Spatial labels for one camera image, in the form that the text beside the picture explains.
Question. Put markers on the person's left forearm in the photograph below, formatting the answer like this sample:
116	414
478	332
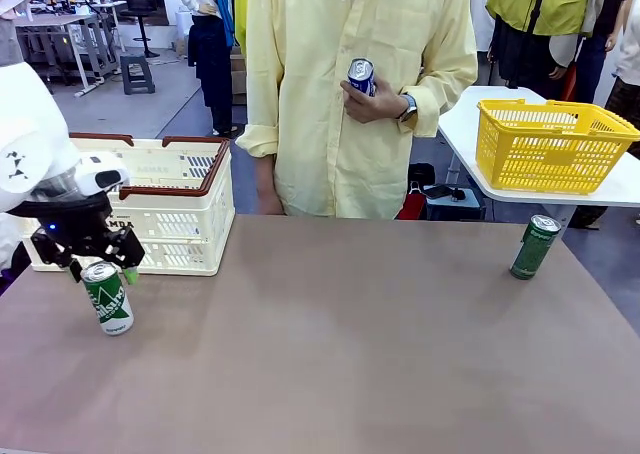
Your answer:
445	94

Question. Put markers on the grey step stool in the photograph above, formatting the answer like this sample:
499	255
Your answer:
137	74

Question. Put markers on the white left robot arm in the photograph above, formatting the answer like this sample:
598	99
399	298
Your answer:
30	139

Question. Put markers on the blue grey stool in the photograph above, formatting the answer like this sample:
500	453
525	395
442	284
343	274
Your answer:
460	206

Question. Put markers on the black bag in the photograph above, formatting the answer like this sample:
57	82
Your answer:
422	174

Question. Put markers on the grey wristwatch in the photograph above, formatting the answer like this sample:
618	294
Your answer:
409	108

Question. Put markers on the grey workshop desk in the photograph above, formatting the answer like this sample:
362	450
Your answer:
60	21

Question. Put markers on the cream shopping basket brown rim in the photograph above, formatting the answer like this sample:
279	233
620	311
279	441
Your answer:
190	224

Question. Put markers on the yellow plastic basket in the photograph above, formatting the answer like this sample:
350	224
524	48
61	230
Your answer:
550	159

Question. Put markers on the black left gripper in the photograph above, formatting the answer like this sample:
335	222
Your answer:
75	224

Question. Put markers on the dark green slim can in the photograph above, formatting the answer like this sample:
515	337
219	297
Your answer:
534	249

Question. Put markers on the person in lime jacket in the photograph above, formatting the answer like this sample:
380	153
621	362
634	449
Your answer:
540	4

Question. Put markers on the person's right forearm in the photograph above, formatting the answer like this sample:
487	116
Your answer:
257	141

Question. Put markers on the red bag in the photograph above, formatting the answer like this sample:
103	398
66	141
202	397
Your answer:
412	204

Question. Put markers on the white side table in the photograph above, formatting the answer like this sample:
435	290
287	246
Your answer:
465	139

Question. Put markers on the person in yellow shirt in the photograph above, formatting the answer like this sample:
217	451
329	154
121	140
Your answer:
325	149

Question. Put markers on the green white cider can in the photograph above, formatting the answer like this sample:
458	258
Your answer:
107	304

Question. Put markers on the mannequin with dark skirt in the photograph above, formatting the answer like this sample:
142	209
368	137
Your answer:
210	59

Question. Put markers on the person's right hand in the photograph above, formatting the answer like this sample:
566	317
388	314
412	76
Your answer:
271	196

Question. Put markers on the person's left hand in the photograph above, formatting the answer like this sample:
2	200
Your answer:
375	109

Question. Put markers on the blue Pocari Sweat can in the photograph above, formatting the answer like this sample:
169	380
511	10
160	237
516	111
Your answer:
362	76

